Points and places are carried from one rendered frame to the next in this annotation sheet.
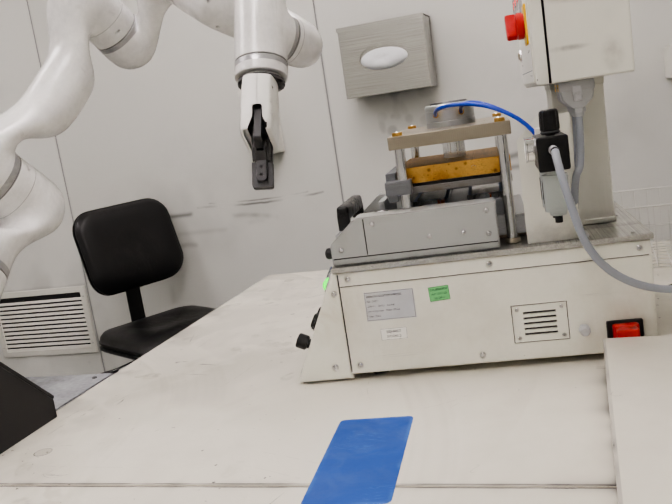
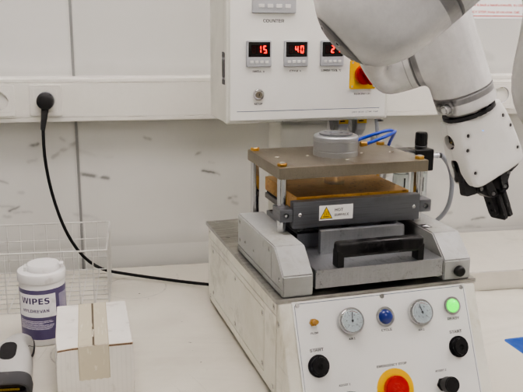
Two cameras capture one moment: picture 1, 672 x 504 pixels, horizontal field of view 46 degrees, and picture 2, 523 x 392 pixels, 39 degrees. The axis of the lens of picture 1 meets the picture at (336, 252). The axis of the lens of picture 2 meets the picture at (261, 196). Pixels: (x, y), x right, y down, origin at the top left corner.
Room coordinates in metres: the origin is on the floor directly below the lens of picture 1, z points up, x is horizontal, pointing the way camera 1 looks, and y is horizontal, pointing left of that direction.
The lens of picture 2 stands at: (2.03, 0.83, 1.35)
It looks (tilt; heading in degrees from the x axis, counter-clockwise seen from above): 14 degrees down; 240
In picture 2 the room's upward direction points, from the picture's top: 1 degrees clockwise
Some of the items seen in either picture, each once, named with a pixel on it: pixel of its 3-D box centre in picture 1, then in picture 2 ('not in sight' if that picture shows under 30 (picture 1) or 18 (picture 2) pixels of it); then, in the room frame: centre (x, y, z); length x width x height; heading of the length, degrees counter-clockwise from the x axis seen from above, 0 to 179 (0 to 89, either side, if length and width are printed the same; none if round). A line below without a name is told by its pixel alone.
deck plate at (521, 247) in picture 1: (485, 233); (324, 247); (1.28, -0.25, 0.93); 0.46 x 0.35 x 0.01; 78
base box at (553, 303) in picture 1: (466, 291); (340, 300); (1.27, -0.21, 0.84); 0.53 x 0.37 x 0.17; 78
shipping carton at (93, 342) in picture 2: not in sight; (93, 347); (1.70, -0.31, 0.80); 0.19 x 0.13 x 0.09; 72
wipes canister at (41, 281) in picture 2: not in sight; (43, 300); (1.75, -0.49, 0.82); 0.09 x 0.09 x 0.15
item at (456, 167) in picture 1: (453, 152); (338, 178); (1.28, -0.21, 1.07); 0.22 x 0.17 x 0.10; 168
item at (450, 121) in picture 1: (472, 139); (338, 164); (1.26, -0.24, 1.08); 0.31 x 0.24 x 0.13; 168
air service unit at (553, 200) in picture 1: (547, 165); (410, 168); (1.04, -0.30, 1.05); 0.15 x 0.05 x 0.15; 168
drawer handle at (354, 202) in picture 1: (350, 211); (379, 250); (1.32, -0.04, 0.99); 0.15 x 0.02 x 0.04; 168
